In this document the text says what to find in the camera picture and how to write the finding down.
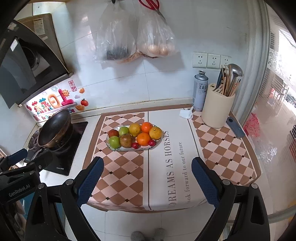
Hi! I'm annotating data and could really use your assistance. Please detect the bundle of wooden chopsticks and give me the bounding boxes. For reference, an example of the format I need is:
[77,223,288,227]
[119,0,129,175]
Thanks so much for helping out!
[220,65,242,96]

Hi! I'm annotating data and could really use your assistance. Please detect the red handled scissors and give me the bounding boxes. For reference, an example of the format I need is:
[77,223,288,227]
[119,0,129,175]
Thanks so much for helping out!
[138,0,160,11]

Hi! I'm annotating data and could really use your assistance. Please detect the silver spray can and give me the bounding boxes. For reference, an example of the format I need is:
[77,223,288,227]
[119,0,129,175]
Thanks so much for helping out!
[193,70,209,112]

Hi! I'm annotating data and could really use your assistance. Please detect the metal ladle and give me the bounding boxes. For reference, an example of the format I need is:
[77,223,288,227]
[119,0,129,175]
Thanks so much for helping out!
[228,63,244,93]

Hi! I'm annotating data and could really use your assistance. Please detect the checkered printed counter mat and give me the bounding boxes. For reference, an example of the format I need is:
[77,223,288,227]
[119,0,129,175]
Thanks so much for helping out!
[82,104,262,212]

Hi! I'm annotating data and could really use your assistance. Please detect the red paper window cutout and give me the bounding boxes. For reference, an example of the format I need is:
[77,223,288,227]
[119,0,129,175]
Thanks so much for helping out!
[243,113,260,137]

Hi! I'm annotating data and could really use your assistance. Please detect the clear plastic bag round contents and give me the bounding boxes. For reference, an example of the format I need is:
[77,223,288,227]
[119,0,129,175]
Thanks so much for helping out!
[136,5,179,58]

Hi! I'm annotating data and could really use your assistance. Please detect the oval floral printed plate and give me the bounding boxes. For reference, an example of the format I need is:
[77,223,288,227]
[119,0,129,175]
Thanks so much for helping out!
[106,125,162,151]

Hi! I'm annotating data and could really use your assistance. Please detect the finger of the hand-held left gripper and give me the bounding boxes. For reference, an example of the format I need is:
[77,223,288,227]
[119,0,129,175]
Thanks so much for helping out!
[0,148,28,173]
[23,150,54,173]

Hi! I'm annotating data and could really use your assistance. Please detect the white wall socket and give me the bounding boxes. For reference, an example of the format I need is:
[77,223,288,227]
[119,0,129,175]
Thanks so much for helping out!
[193,52,208,68]
[206,53,221,69]
[220,55,232,70]

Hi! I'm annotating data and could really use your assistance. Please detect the black range hood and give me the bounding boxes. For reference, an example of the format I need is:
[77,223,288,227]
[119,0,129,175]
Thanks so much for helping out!
[0,20,73,109]

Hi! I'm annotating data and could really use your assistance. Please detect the cream utensil holder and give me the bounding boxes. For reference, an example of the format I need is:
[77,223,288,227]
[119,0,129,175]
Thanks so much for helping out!
[201,83,236,129]

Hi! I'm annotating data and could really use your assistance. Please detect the brown round fruit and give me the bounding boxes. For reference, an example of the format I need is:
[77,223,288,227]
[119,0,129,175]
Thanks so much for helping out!
[119,134,133,148]

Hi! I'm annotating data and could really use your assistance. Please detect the yellow mandarin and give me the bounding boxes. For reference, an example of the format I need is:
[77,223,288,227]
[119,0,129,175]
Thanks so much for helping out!
[149,127,162,140]

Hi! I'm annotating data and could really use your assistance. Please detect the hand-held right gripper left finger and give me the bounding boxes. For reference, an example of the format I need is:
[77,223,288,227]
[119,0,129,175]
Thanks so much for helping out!
[24,156,105,241]

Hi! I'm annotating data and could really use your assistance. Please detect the black gas stove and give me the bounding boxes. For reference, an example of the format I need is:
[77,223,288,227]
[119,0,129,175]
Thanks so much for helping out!
[24,121,89,176]

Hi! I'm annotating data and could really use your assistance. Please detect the yellow lemon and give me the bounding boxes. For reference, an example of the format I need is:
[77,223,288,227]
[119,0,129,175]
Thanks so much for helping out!
[129,123,142,137]

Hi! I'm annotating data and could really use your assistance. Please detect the dark frying pan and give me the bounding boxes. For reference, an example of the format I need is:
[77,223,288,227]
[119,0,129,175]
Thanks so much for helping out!
[30,109,72,160]

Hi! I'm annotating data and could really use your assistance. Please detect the clear plastic bag dark contents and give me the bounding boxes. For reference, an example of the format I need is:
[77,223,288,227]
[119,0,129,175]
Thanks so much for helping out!
[94,2,137,64]

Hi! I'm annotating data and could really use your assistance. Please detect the dark knife handle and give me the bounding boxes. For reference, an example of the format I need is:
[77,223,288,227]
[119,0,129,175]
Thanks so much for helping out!
[213,72,223,92]

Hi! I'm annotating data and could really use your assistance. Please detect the white crumpled tissue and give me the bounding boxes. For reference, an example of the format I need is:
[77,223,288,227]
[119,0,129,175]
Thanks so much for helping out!
[179,106,194,119]

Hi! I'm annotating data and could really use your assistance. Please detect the colourful lettering wall sticker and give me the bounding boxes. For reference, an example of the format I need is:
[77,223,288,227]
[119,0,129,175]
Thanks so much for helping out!
[25,88,75,122]

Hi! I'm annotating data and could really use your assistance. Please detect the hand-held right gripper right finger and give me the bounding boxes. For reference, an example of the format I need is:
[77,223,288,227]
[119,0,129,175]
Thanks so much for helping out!
[191,157,271,241]

